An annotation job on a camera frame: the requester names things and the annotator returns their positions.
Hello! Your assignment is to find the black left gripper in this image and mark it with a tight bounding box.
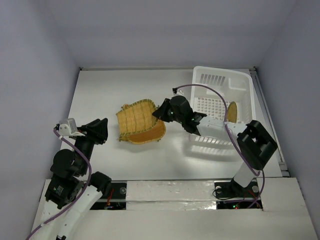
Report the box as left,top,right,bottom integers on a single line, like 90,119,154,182
74,116,109,173

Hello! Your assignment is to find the orange woven plate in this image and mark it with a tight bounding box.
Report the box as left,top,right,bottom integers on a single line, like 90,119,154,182
120,120,166,145

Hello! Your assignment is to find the yellow woven fan plate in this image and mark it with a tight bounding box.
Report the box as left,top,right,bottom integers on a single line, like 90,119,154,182
116,99,158,137

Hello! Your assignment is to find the square woven bamboo plate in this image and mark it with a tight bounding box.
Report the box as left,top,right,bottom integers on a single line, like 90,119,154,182
117,104,162,144

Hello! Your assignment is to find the round yellow green-rimmed plate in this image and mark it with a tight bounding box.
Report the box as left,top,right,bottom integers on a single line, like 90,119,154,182
227,101,238,123

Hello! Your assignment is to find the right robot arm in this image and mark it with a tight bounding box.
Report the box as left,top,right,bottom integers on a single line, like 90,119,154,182
152,95,278,196

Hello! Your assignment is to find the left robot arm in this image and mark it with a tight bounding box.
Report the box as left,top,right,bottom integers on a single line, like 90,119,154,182
27,118,112,240

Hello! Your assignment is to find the silver foil covered panel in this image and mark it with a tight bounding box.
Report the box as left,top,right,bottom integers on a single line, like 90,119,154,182
125,180,217,211

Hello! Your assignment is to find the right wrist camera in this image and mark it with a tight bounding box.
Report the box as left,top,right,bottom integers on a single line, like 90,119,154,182
172,87,185,97

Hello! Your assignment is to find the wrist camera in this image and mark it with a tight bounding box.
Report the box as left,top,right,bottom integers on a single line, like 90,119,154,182
172,87,185,97
54,118,85,137

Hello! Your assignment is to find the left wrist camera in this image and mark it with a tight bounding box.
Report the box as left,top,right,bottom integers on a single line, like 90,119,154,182
54,118,85,137

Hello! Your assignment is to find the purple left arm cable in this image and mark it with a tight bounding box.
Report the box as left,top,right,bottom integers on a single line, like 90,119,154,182
26,128,92,240

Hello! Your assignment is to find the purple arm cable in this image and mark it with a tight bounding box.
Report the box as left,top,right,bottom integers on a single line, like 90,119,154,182
26,128,92,240
171,84,266,210

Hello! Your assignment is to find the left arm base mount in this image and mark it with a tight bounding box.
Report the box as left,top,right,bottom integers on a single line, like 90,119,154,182
90,181,127,211

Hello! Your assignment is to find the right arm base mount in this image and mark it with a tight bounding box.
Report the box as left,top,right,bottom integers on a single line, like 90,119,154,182
212,180,260,200

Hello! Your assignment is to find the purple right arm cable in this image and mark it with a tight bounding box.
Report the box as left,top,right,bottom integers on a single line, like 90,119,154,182
171,84,266,210

